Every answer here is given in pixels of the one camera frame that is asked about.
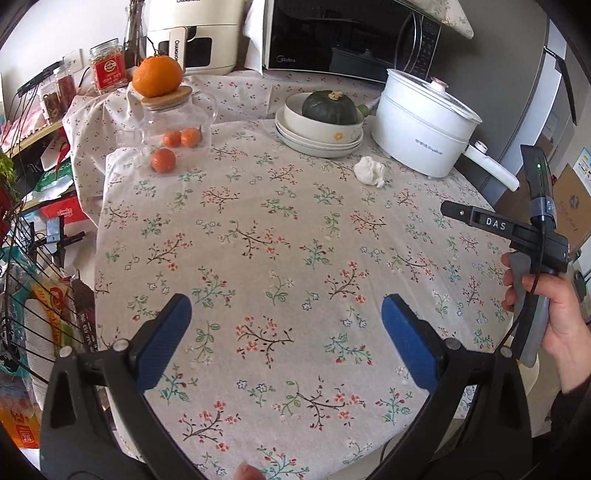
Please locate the white pot lid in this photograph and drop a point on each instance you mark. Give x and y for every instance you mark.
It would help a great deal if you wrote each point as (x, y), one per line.
(429, 94)

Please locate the small tangerine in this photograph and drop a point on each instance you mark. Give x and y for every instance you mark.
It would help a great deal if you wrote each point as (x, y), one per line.
(171, 139)
(190, 137)
(163, 160)

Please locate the white tissue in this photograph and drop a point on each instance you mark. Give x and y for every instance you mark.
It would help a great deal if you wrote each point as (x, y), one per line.
(368, 170)

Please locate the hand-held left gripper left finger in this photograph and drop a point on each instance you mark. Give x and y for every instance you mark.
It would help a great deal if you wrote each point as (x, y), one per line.
(164, 341)

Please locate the black microwave oven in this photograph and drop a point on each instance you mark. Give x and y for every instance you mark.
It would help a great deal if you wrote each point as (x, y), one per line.
(332, 37)

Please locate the red packet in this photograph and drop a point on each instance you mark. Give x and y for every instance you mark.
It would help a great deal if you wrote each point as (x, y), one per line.
(64, 210)

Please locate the red label glass jar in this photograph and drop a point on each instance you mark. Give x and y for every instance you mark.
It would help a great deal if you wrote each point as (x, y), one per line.
(108, 69)

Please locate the grey refrigerator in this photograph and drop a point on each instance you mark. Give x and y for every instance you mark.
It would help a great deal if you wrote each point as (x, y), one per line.
(517, 92)

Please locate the green packet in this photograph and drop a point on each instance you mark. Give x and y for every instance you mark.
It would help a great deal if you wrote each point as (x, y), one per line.
(53, 180)

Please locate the stack of white bowls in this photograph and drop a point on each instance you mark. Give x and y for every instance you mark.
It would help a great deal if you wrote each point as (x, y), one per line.
(284, 134)

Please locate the large orange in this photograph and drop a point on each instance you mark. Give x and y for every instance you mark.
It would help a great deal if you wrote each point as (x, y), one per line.
(157, 76)

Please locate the floral cover cloth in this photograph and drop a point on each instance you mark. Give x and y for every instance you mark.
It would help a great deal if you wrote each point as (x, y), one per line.
(443, 18)

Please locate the cream plate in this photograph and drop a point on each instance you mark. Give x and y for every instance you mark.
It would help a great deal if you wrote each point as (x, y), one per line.
(323, 154)

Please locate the glass jar with red contents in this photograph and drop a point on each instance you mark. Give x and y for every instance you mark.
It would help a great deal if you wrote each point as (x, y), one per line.
(53, 104)

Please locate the cardboard box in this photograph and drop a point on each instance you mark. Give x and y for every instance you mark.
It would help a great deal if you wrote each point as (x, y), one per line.
(570, 207)

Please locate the person's left hand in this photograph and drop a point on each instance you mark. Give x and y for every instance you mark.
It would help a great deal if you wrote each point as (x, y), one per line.
(247, 473)

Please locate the bamboo jar lid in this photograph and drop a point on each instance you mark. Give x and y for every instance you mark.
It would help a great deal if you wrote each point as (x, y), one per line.
(171, 99)

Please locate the white electric pot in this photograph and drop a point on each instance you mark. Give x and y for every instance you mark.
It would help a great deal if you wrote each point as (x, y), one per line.
(415, 134)

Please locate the orange snack bag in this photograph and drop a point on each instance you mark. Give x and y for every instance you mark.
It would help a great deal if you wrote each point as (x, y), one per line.
(21, 429)

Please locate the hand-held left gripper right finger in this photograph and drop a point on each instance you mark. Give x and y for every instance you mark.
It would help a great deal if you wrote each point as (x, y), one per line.
(408, 341)

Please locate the floral tablecloth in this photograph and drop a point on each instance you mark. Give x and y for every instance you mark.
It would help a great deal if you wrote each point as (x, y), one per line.
(277, 240)

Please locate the cream air fryer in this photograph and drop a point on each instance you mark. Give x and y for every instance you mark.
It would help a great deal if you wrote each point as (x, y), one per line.
(207, 18)

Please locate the dry branches in vase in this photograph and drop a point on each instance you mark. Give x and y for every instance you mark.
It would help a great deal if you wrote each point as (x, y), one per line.
(134, 37)

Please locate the green plant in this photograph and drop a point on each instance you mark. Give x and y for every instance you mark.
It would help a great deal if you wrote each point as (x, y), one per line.
(8, 184)

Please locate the person's right forearm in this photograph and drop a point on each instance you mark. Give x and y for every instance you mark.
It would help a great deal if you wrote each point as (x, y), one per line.
(568, 429)

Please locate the dark green kabocha squash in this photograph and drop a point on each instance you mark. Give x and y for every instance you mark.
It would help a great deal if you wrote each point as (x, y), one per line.
(328, 108)

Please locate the person's right hand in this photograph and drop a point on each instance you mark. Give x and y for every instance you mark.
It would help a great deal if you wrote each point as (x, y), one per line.
(568, 323)

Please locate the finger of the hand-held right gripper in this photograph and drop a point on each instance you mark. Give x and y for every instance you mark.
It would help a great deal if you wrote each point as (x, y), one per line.
(457, 211)

